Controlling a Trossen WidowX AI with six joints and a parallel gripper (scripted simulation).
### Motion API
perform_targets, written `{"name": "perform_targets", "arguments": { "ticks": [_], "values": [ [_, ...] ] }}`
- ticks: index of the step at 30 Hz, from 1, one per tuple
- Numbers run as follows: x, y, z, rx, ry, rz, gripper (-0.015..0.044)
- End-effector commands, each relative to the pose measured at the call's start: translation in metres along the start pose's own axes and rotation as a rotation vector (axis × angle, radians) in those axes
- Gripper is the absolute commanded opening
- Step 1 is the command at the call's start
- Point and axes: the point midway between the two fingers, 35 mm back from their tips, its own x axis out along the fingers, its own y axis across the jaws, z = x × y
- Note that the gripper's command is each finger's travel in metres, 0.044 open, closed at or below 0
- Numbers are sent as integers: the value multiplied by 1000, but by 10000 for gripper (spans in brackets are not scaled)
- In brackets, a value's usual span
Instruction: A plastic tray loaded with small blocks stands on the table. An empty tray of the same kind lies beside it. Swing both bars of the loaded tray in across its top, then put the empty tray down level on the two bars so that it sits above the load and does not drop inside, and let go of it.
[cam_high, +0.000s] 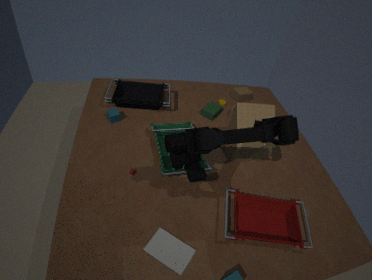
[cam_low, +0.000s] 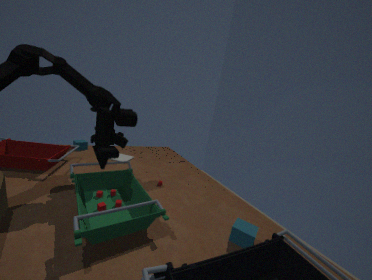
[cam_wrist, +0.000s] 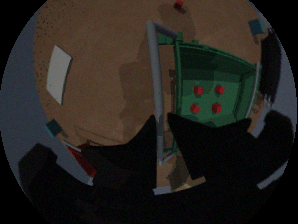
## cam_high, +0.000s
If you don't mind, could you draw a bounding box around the green plastic tray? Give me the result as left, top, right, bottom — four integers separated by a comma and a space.
150, 121, 209, 177

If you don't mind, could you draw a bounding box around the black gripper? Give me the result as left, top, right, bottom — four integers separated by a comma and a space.
184, 149, 207, 183

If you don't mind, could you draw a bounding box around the small teal block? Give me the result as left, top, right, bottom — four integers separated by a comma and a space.
106, 108, 121, 124
222, 270, 243, 280

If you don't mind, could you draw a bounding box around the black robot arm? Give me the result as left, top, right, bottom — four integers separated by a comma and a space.
164, 115, 299, 170

